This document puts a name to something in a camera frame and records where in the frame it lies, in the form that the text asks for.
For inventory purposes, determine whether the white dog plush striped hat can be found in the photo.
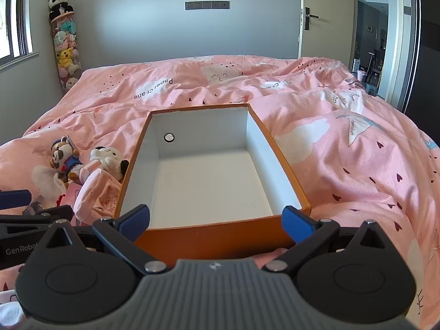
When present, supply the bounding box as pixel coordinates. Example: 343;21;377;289
74;146;129;222

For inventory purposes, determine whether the dark wardrobe panel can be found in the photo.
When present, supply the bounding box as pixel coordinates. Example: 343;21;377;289
404;0;440;138

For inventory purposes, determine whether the pink printed duvet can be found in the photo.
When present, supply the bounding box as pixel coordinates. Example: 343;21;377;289
0;54;440;330

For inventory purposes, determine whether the grey wall switch panel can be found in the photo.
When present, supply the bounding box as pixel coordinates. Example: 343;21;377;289
185;1;230;10

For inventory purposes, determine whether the orange cardboard box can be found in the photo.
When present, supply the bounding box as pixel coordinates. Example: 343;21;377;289
113;102;312;267

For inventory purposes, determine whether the black door handle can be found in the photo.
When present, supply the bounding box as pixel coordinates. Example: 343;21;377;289
304;7;320;31

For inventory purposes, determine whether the brown sailor dog plush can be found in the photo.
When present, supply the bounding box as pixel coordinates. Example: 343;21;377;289
51;137;85;183

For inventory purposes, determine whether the window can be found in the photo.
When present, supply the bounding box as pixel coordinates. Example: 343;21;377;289
0;0;40;69

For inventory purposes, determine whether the panda plush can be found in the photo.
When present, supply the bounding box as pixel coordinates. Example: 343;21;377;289
48;0;74;21

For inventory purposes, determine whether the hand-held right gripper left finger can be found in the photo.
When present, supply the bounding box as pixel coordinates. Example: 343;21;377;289
32;204;172;276

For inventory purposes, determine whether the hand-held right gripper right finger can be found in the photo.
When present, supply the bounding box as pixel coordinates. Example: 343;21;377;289
263;205;399;276

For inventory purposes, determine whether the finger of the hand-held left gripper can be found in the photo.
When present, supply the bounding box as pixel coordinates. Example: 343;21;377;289
0;205;74;226
0;189;31;210

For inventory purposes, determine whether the pink small box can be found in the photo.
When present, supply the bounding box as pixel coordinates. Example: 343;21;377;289
94;175;122;214

